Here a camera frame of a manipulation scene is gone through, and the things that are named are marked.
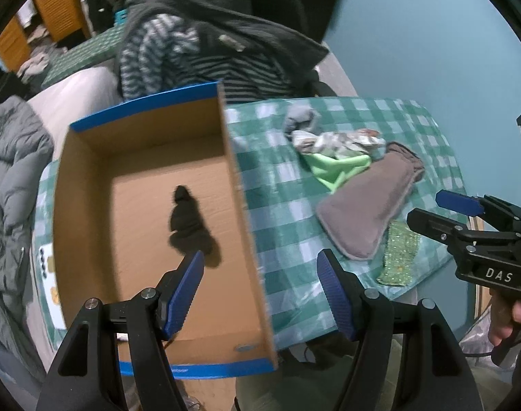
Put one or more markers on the black sock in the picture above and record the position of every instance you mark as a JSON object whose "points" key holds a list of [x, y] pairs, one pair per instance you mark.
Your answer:
{"points": [[188, 232]]}

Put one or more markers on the blue-edged cardboard box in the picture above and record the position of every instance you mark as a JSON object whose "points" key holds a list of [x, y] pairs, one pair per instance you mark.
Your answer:
{"points": [[113, 198]]}

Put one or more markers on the green knitted cloth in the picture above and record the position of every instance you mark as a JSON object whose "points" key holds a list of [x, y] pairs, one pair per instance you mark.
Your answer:
{"points": [[400, 252]]}

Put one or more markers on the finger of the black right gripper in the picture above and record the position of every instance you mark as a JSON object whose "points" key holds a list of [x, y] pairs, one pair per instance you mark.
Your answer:
{"points": [[433, 226]]}

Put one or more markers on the orange wooden cabinet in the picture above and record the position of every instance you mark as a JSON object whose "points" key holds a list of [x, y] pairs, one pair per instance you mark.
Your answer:
{"points": [[61, 18]]}

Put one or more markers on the person's right hand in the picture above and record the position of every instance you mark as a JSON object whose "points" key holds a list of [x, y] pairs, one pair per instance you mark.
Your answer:
{"points": [[504, 316]]}

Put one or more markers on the grey puffer jacket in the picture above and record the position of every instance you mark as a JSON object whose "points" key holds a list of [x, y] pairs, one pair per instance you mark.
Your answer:
{"points": [[26, 147]]}

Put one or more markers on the green checkered far table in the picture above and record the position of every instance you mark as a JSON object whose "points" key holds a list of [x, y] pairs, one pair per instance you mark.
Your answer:
{"points": [[90, 53]]}

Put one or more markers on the green checkered tablecloth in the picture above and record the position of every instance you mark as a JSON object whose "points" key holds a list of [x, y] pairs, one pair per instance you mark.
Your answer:
{"points": [[300, 203]]}

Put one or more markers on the black clothes pile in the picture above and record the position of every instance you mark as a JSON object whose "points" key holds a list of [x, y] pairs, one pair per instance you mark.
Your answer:
{"points": [[11, 85]]}

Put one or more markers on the grey fleece mitt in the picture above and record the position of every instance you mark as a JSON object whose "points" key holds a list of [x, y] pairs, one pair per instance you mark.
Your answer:
{"points": [[356, 216]]}

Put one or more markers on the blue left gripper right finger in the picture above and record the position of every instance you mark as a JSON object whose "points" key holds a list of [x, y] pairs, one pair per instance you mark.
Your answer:
{"points": [[335, 284]]}

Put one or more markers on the grey striped sweater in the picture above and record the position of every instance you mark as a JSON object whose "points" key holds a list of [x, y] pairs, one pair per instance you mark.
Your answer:
{"points": [[165, 53]]}

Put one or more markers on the grey sock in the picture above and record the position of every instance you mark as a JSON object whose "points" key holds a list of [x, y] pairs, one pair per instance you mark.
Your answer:
{"points": [[302, 118]]}

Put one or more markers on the dark grey fleece jacket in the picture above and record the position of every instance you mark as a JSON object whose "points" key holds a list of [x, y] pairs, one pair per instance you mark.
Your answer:
{"points": [[212, 19]]}

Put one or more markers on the light green cloth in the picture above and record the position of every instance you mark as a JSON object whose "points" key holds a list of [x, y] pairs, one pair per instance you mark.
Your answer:
{"points": [[334, 173]]}

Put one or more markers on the grey-white plastic bag bundle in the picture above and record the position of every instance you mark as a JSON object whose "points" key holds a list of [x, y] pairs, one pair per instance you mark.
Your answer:
{"points": [[338, 145]]}

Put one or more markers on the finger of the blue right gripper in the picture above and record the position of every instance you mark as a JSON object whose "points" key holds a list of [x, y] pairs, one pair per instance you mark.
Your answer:
{"points": [[456, 202]]}

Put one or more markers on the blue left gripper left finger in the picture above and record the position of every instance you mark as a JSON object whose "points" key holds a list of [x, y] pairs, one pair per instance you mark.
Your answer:
{"points": [[178, 289]]}

